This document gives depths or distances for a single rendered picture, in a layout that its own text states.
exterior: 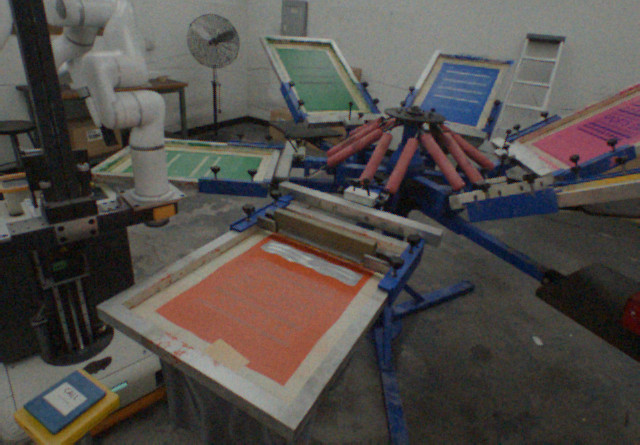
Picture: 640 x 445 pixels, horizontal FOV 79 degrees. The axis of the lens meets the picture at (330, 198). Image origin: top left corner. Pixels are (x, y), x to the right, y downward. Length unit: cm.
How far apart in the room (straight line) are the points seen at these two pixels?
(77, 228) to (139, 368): 87
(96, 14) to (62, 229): 58
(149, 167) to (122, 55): 31
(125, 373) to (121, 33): 133
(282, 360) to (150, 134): 71
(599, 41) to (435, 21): 174
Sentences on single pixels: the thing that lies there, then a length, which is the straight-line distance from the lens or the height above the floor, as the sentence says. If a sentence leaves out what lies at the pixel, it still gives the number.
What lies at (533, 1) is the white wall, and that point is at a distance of 517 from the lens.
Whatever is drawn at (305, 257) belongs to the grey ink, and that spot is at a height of 96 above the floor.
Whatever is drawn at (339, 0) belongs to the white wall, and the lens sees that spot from 583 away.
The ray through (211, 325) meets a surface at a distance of 106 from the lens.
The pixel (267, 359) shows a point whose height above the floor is 96.
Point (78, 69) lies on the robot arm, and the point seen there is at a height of 146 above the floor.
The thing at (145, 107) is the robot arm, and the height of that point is 142.
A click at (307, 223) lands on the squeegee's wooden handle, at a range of 130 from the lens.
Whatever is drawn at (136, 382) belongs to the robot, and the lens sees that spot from 197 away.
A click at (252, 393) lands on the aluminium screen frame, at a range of 87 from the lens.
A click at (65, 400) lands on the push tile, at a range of 98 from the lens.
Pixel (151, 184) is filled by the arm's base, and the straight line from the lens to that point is 127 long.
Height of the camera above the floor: 167
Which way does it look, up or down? 24 degrees down
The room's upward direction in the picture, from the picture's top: 6 degrees clockwise
